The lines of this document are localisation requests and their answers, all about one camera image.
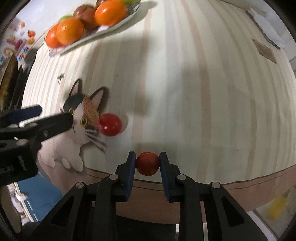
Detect red cherry tomato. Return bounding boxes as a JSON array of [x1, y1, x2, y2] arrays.
[[136, 152, 160, 176], [98, 113, 122, 137]]

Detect small orange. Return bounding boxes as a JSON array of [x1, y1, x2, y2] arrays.
[[45, 24, 63, 49], [56, 17, 84, 46]]

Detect green apple front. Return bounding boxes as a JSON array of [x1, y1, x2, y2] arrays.
[[58, 15, 72, 23]]

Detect green apple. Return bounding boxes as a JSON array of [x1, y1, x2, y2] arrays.
[[121, 0, 140, 4], [58, 15, 72, 23]]

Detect red-yellow apple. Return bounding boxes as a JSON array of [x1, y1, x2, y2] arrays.
[[73, 4, 98, 30]]

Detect large orange front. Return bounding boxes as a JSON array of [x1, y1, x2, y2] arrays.
[[94, 0, 127, 27]]

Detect dark red shiny apple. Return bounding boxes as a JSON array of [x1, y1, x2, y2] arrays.
[[96, 0, 108, 7]]

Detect green apple back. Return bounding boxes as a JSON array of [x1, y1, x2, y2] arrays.
[[121, 0, 140, 4]]

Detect blue cabinet drawer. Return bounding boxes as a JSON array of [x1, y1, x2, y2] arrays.
[[18, 174, 62, 222]]

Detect steel wok with lid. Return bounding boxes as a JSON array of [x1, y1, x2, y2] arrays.
[[0, 55, 18, 111]]

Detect black induction cooktop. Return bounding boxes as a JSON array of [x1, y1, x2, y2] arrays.
[[9, 49, 38, 110]]

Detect floral oval ceramic plate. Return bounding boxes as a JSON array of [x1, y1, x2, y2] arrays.
[[48, 2, 141, 57]]

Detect striped cat-print table mat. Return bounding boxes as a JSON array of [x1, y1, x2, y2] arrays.
[[23, 1, 295, 211]]

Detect brown mat label patch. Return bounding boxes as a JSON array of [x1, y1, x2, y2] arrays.
[[252, 39, 277, 64]]

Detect folded white cloth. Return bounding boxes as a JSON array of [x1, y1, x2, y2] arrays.
[[247, 8, 285, 50]]

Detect colourful wall stickers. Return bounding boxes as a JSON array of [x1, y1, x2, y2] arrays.
[[0, 19, 36, 65]]

